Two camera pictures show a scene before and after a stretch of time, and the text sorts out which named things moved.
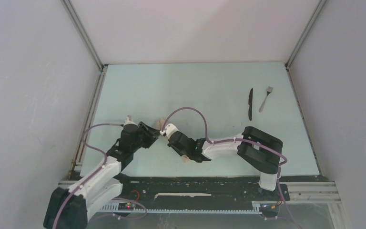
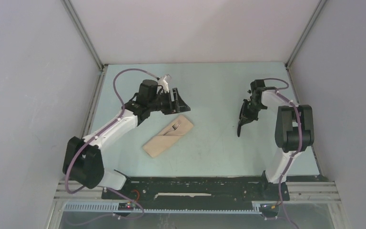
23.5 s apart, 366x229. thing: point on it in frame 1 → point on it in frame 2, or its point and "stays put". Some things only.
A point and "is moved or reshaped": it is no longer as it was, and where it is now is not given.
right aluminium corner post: x=304 y=33 stays put
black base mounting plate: x=160 y=188 stays put
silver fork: x=269 y=90 is moved or reshaped
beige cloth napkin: x=160 y=123 → x=179 y=127
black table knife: x=250 y=102 is moved or reshaped
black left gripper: x=151 y=134 → x=180 y=106
